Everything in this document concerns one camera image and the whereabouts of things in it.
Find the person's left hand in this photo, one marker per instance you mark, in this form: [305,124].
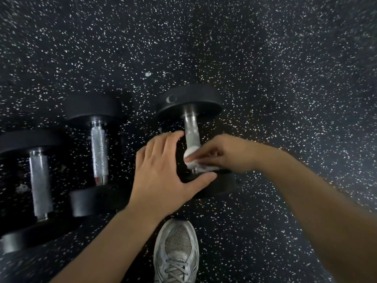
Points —
[160,182]

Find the person's left forearm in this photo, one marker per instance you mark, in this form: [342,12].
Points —
[117,247]

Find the person's left middle finger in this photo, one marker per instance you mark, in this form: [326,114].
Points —
[163,148]

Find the person's right hand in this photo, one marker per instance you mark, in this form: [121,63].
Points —
[235,154]

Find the white cleaning wipe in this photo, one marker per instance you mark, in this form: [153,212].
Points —
[190,163]

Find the person's right fingers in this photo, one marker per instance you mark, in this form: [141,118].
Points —
[207,151]

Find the person's left little finger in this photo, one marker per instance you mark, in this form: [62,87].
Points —
[140,160]

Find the person's left thumb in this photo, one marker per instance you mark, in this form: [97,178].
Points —
[201,180]

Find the person's right forearm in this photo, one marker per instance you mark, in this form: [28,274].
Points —
[318,215]

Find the grey mesh sneaker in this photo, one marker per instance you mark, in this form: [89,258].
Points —
[176,250]

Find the black dumbbell with white logo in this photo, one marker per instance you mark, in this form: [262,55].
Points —
[188,98]

